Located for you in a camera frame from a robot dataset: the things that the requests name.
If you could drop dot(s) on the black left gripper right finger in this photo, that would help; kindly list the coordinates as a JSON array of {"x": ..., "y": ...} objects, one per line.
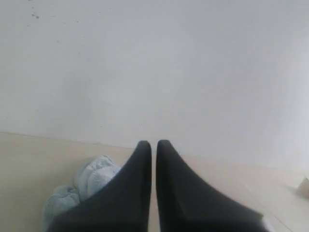
[{"x": 186, "y": 203}]

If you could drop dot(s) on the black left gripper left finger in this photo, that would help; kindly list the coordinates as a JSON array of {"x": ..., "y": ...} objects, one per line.
[{"x": 121, "y": 206}]

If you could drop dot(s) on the light blue terry towel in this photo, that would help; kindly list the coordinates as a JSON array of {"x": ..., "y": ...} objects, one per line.
[{"x": 89, "y": 179}]

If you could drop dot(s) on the small beige object at edge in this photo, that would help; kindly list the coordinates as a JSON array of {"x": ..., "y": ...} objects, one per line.
[{"x": 303, "y": 188}]

